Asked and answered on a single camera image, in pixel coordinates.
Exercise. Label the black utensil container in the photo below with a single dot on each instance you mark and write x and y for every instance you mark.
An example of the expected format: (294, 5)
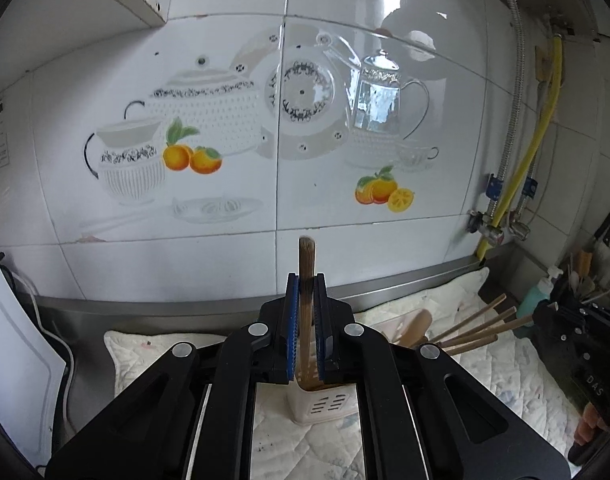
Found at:
(592, 292)

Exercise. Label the bundle of wooden chopsticks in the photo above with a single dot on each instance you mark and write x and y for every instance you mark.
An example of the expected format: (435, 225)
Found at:
(477, 327)

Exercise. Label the metal pipe valve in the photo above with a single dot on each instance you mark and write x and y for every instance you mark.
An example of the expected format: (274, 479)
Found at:
(519, 231)
(485, 227)

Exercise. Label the single brown wooden chopstick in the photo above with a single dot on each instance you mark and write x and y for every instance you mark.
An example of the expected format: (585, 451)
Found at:
(307, 285)

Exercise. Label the wooden spoon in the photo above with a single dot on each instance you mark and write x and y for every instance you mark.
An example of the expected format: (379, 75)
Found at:
(416, 327)

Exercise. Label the teal soap pump bottle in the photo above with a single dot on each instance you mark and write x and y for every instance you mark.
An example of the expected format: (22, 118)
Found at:
(537, 297)

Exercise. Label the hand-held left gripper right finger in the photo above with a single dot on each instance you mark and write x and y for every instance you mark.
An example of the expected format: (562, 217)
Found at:
(320, 332)

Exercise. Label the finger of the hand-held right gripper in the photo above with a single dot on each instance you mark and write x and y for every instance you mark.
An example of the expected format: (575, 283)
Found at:
(545, 316)

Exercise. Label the cream house-shaped utensil holder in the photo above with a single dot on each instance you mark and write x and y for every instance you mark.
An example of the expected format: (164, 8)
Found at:
(330, 405)

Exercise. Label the person's right hand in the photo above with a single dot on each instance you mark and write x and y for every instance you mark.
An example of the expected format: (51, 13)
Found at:
(592, 427)

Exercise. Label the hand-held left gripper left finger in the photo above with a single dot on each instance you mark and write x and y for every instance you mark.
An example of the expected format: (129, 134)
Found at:
(292, 330)

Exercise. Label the white quilted printed mat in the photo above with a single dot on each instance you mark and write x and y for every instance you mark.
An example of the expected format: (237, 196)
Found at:
(510, 375)

